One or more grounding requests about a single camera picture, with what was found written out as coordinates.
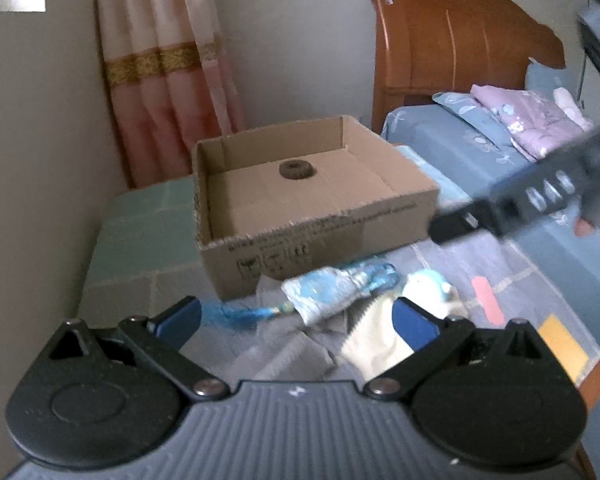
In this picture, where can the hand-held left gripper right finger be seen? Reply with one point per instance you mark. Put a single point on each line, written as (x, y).
(414, 327)

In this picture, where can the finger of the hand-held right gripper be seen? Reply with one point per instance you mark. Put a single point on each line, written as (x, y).
(457, 225)

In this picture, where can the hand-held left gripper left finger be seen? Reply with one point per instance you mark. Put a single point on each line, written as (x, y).
(179, 319)

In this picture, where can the cream cloth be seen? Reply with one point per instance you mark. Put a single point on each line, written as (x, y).
(375, 345)

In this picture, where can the white plush toy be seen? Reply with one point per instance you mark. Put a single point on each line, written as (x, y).
(427, 285)

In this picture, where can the blue white plastic packet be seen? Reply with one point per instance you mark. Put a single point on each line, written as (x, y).
(325, 290)

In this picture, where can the yellow sponge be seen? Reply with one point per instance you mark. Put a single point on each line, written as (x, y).
(562, 350)

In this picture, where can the cardboard box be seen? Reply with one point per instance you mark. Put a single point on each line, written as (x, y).
(305, 210)

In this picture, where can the sheer white tablecloth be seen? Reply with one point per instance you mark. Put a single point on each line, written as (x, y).
(480, 265)

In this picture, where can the lilac floral pillow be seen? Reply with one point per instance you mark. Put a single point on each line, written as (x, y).
(530, 115)

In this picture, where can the pink strip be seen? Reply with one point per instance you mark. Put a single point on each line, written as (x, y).
(487, 300)

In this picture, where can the pale folded cloth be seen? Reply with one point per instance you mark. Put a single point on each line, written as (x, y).
(570, 102)

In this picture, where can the green checked table cover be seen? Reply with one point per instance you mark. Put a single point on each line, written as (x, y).
(140, 240)

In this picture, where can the plain blue pillow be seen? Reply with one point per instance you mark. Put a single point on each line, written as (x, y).
(547, 77)

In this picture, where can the blue printed pillow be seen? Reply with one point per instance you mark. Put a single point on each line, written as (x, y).
(467, 110)

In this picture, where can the brown hair scrunchie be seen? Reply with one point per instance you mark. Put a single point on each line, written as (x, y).
(297, 169)

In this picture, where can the wooden bed headboard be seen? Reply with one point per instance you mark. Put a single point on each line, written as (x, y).
(450, 45)

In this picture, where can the pink curtain with gold band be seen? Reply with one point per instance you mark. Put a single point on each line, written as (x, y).
(170, 85)

